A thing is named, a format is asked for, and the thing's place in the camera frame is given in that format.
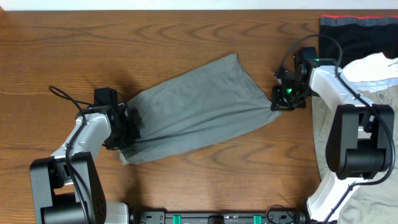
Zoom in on beige khaki shorts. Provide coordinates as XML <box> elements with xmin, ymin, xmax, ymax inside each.
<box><xmin>312</xmin><ymin>96</ymin><xmax>397</xmax><ymax>223</ymax></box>

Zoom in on black garment red waistband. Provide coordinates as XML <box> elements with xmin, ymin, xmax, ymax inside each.
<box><xmin>318</xmin><ymin>15</ymin><xmax>397</xmax><ymax>68</ymax></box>

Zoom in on grey shorts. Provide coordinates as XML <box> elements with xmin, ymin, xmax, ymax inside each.
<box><xmin>119</xmin><ymin>53</ymin><xmax>281</xmax><ymax>165</ymax></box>

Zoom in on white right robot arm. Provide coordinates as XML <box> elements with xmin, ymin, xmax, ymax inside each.
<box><xmin>271</xmin><ymin>56</ymin><xmax>396</xmax><ymax>223</ymax></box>

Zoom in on white shirt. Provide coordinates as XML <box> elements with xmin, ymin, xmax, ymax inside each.
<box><xmin>343</xmin><ymin>52</ymin><xmax>397</xmax><ymax>92</ymax></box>

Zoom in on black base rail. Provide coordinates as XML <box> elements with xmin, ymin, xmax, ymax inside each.
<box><xmin>129</xmin><ymin>205</ymin><xmax>312</xmax><ymax>224</ymax></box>

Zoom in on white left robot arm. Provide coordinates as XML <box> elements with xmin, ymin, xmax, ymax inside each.
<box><xmin>29</xmin><ymin>103</ymin><xmax>139</xmax><ymax>223</ymax></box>

